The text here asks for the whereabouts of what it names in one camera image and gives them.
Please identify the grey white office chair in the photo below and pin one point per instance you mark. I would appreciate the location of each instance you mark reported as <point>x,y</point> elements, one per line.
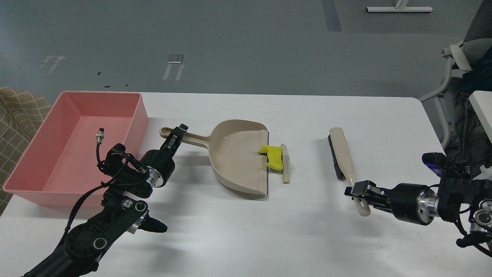
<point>460,58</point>

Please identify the yellow garbage piece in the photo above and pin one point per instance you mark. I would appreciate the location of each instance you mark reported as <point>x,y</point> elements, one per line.
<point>274,157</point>

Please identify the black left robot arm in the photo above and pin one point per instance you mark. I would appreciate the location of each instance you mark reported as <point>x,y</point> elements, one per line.
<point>131,182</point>

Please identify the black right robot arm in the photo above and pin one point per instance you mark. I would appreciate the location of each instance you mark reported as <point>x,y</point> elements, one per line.
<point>457,199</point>

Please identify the pale translucent garbage strip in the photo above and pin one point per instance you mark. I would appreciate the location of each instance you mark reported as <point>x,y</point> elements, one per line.
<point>286,164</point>

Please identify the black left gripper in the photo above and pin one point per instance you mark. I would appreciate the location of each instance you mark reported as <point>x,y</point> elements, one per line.
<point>160,162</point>

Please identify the white bar floor fixture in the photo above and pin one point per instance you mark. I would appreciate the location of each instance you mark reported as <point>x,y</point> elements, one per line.
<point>399,6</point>

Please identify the beige hand brush black bristles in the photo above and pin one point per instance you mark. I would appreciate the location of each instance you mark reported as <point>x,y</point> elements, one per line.
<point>342,157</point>

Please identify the beige plastic dustpan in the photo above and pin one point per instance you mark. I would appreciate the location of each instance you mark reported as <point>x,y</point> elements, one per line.
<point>233,153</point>

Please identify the pink plastic bin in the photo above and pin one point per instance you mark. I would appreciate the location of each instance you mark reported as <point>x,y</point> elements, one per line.
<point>59,164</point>

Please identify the seated person teal sweater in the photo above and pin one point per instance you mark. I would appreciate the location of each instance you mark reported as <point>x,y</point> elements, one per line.
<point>478,79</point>

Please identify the beige checkered fabric seat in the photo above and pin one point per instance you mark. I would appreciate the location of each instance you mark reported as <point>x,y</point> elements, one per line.
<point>21,115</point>

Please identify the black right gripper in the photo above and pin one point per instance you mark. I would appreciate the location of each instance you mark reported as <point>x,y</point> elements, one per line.
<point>411,203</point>

